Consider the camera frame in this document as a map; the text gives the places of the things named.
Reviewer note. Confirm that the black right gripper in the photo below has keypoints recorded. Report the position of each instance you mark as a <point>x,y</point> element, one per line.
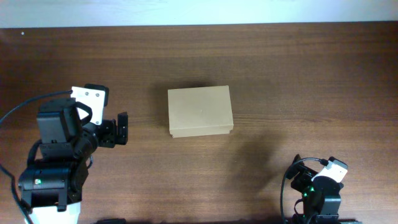
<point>300,173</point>

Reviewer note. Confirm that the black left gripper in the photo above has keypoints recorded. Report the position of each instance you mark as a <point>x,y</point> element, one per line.
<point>110,133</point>

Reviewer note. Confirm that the brown cardboard box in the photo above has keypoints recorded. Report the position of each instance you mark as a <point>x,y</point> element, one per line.
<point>200,111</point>

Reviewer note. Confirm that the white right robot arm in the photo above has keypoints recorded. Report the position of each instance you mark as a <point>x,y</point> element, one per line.
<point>319,182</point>

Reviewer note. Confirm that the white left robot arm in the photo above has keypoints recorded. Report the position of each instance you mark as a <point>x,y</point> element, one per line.
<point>58,163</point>

